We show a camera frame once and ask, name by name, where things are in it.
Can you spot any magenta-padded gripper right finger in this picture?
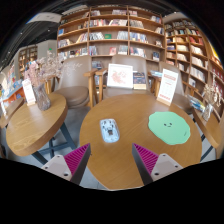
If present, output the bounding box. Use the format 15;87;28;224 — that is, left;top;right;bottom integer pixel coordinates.
131;143;184;186

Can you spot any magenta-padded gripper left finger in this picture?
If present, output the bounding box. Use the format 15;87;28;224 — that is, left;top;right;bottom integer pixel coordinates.
40;143;92;186

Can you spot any translucent light blue computer mouse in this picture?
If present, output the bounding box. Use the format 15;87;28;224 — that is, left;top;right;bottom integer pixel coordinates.
99;118;121;144

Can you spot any green smiley-face mouse pad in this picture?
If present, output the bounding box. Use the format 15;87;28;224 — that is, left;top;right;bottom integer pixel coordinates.
147;110;192;146

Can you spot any round wooden side table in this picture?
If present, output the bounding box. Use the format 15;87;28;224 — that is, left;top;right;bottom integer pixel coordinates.
191;106;224;161
5;92;78;165

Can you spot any brown padded wooden armchair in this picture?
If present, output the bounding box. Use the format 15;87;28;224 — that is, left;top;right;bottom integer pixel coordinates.
53;55;99;109
148;60;196;116
94;54;158;101

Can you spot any glass vase with dried flowers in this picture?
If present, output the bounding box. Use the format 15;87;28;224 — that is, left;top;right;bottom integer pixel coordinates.
24;49;83;112
200;71;224;123

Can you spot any white menu sign wooden base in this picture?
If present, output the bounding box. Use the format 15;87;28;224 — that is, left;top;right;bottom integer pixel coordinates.
156;68;180;107

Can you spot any stack of colourful books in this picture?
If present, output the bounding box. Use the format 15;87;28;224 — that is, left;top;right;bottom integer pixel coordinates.
186;94;207;113

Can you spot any dark-covered book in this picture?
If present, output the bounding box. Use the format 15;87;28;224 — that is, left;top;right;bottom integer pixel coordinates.
132;71;148;91

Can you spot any small white table sign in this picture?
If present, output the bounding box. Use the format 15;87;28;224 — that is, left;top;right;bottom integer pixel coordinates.
21;78;37;107

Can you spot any stack of light blue books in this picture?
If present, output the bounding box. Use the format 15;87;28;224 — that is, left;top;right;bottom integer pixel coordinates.
149;69;165;80

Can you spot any white framed floral picture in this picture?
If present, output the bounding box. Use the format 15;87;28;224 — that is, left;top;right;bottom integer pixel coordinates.
106;63;135;90

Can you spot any colourful book display rack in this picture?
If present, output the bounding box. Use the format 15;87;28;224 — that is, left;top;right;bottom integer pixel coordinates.
0;64;28;113

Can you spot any distant wooden bookshelf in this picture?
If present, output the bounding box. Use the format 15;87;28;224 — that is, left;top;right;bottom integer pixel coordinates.
17;44;39;76

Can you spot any curved wooden bookshelf with books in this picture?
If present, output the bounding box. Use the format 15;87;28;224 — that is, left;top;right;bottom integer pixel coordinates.
163;16;224;111

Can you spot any wide wooden bookshelf with books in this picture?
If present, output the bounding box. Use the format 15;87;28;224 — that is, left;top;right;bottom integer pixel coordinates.
55;4;166;73

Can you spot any white ceiling panel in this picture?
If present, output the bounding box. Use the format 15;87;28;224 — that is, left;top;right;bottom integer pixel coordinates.
28;12;63;24

